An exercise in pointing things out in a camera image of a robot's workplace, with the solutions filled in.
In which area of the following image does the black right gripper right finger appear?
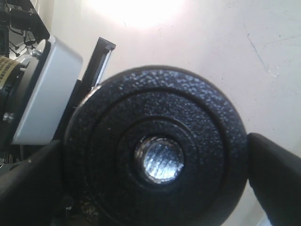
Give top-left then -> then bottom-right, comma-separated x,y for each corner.
247,133 -> 301,226

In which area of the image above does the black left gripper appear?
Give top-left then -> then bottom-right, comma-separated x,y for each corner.
53,37 -> 116,140

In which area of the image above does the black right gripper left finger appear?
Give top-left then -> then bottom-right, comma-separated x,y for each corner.
0,140 -> 64,226

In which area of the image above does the black weight plate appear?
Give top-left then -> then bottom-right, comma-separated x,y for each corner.
63,66 -> 248,226

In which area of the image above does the chrome threaded dumbbell bar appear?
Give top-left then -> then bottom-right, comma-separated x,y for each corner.
134,136 -> 185,185

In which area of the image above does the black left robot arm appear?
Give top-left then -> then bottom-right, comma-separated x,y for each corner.
0,0 -> 116,152

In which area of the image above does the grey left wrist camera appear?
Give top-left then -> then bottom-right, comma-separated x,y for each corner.
12,36 -> 83,145

